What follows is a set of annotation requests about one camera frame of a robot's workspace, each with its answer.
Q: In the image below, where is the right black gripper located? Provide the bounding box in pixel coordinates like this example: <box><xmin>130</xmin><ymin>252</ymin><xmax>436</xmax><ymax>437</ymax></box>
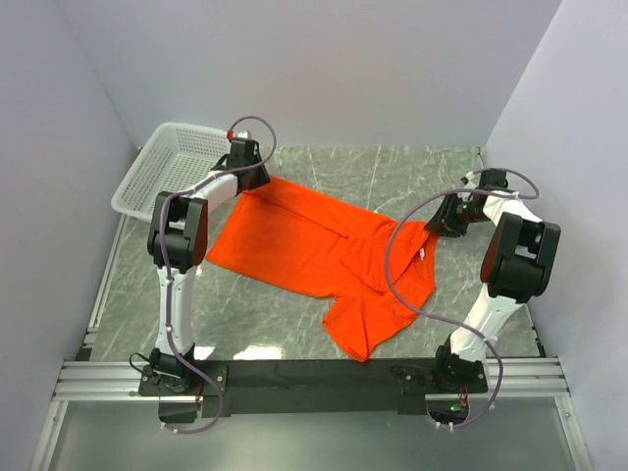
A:
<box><xmin>424</xmin><ymin>190</ymin><xmax>490</xmax><ymax>238</ymax></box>

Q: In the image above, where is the orange t shirt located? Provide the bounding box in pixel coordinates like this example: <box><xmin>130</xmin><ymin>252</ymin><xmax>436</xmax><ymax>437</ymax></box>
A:
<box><xmin>206</xmin><ymin>177</ymin><xmax>438</xmax><ymax>362</ymax></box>

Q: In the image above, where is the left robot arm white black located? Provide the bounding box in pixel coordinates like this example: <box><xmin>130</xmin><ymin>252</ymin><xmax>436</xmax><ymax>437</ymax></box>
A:
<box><xmin>147</xmin><ymin>135</ymin><xmax>270</xmax><ymax>394</ymax></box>

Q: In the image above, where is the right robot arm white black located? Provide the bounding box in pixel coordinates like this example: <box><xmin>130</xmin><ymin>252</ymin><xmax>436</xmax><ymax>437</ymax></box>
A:
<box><xmin>426</xmin><ymin>168</ymin><xmax>561</xmax><ymax>392</ymax></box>

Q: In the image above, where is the white perforated plastic basket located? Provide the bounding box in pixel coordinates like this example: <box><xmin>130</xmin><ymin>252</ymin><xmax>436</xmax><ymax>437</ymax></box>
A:
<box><xmin>111</xmin><ymin>123</ymin><xmax>230</xmax><ymax>222</ymax></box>

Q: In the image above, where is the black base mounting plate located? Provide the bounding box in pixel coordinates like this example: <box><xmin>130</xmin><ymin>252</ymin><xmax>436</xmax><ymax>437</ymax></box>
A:
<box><xmin>138</xmin><ymin>358</ymin><xmax>489</xmax><ymax>418</ymax></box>

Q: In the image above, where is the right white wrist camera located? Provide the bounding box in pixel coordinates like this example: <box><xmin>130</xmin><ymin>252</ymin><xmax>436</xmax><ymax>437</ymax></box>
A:
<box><xmin>461</xmin><ymin>172</ymin><xmax>478</xmax><ymax>188</ymax></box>

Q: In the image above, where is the aluminium extrusion rail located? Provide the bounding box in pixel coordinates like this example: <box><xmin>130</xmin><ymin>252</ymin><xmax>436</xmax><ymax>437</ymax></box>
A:
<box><xmin>28</xmin><ymin>144</ymin><xmax>590</xmax><ymax>471</ymax></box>

